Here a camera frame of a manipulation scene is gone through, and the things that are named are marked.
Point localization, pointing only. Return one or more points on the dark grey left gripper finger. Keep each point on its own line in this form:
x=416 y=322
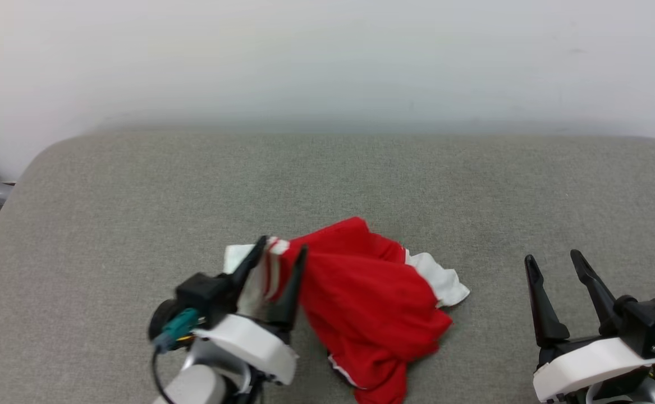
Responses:
x=247 y=268
x=291 y=294

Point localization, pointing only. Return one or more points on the red garment with white sleeves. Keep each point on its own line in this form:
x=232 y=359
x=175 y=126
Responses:
x=366 y=297

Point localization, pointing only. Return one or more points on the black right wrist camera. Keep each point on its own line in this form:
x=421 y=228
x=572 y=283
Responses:
x=647 y=320

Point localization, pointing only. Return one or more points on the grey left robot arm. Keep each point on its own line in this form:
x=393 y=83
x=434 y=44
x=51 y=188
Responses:
x=195 y=387

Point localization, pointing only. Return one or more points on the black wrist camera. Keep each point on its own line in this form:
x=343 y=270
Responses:
x=206 y=297
x=647 y=320

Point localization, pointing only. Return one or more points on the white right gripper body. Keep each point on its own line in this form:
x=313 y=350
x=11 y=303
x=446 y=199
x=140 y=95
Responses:
x=591 y=365

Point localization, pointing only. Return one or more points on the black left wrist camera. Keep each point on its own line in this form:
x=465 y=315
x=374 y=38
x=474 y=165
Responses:
x=206 y=297

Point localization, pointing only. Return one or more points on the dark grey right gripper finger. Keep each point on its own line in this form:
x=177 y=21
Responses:
x=599 y=297
x=543 y=314

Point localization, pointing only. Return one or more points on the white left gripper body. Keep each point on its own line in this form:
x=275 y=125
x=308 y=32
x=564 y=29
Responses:
x=251 y=342

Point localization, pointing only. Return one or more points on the teal left camera connector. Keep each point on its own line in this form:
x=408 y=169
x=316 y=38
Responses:
x=178 y=326

